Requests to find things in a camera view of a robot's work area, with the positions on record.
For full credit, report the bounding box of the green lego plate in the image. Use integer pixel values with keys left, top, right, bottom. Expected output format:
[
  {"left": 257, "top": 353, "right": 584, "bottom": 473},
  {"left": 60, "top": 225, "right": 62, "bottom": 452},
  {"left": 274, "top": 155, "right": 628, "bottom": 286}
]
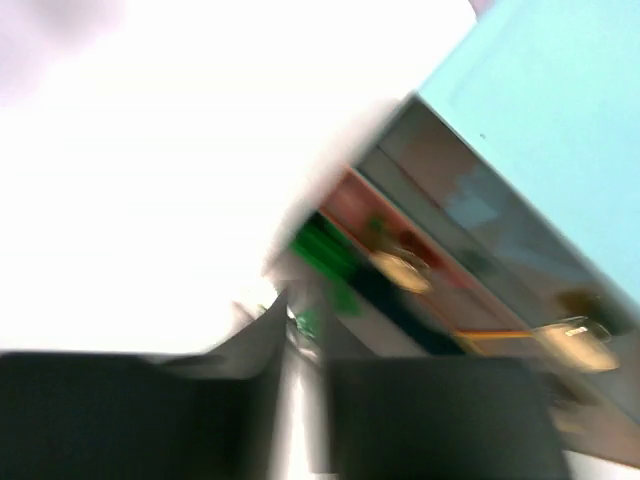
[{"left": 290, "top": 214, "right": 359, "bottom": 316}]

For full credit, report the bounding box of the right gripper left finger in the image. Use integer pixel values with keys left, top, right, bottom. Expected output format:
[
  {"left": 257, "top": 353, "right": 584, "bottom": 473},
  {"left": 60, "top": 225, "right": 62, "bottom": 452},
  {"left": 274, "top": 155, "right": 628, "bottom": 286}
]
[{"left": 1, "top": 295, "right": 288, "bottom": 479}]

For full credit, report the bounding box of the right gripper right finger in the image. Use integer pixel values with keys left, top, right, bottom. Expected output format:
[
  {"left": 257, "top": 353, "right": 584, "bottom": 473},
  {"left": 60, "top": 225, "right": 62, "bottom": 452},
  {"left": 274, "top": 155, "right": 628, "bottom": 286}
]
[{"left": 319, "top": 314, "right": 572, "bottom": 479}]

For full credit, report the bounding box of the teal orange drawer cabinet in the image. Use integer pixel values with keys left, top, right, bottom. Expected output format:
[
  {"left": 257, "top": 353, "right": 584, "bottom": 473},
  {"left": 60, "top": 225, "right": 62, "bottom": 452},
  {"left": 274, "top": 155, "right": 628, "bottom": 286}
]
[{"left": 262, "top": 0, "right": 640, "bottom": 471}]

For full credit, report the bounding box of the gold drawer knob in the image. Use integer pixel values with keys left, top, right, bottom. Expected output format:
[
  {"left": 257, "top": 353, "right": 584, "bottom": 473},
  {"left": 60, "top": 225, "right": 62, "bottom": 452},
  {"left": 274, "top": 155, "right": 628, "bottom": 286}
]
[{"left": 369, "top": 250, "right": 432, "bottom": 294}]

